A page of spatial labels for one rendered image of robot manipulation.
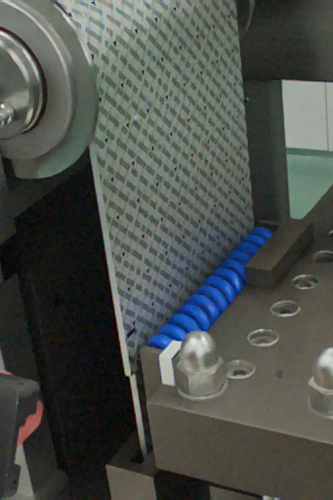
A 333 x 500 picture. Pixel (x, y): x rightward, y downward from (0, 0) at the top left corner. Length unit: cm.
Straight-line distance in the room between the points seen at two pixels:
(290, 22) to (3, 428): 52
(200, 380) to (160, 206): 15
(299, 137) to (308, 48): 274
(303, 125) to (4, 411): 315
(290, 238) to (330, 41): 19
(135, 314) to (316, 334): 14
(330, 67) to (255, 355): 32
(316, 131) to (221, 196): 280
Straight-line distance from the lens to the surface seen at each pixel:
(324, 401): 67
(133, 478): 79
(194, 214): 81
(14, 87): 66
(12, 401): 57
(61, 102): 66
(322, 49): 94
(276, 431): 67
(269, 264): 82
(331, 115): 361
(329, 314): 78
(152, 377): 76
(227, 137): 85
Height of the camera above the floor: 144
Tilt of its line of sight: 27 degrees down
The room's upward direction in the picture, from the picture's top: 7 degrees counter-clockwise
